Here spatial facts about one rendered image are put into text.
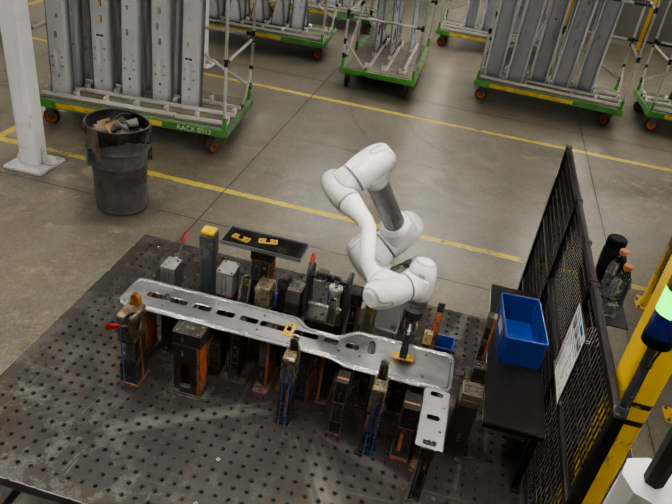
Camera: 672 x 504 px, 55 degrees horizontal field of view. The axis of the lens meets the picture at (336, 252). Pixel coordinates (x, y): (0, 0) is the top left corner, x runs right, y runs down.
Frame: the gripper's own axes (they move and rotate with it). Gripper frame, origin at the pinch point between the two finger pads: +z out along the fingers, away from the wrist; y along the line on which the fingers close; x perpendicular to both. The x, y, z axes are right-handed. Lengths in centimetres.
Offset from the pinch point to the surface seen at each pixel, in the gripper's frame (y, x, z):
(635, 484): 181, 7, -147
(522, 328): -35, 46, 2
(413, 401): 19.1, 7.6, 7.3
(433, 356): -6.3, 11.8, 5.3
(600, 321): 24, 55, -49
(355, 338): -5.1, -20.1, 5.3
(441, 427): 30.1, 18.7, 5.3
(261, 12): -733, -312, 60
